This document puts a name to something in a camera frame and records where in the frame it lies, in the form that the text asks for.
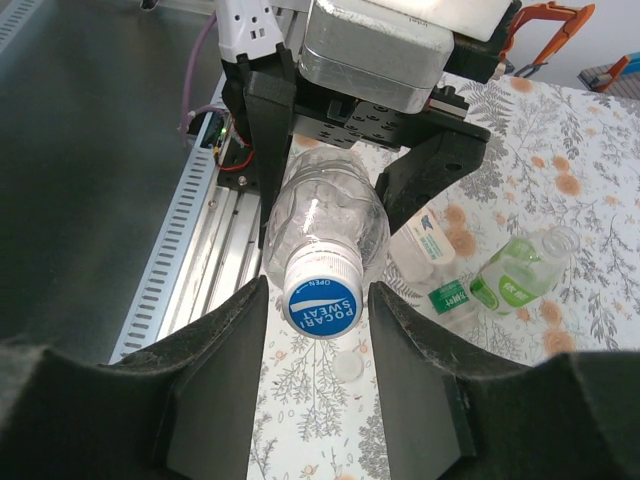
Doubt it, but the white slotted cable duct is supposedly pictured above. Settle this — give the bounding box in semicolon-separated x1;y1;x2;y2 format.
108;144;216;364

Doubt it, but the blue Pocari Sweat cap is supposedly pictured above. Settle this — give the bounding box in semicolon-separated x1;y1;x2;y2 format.
282;239;364;341

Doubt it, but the white bottle cap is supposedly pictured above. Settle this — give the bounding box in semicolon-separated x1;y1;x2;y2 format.
332;349;366;384

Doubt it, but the circuit board with green light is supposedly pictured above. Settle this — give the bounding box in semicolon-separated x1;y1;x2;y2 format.
202;112;231;151

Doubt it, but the aluminium front frame beam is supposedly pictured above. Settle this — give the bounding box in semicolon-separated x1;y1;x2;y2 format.
159;74;266;361

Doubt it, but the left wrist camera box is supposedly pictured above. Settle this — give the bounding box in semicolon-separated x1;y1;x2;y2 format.
298;0;524;112

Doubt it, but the clear unlabelled plastic bottle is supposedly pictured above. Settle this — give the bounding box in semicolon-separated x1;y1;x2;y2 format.
262;144;391;301

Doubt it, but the floral tablecloth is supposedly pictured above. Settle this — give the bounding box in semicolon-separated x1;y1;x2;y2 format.
247;69;640;480

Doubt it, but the green label plastic bottle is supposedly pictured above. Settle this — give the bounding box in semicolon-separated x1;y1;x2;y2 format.
469;224;581;316

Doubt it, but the cream floral label bottle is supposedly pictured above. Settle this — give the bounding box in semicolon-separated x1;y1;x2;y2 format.
389;207;481;326

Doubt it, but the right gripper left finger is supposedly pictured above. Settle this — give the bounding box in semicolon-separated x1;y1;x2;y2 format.
0;276;271;480

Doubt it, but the grey metal sheet panel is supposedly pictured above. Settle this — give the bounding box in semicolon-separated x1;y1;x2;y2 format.
0;0;224;351

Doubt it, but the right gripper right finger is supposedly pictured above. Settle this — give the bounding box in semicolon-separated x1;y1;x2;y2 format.
367;279;640;480

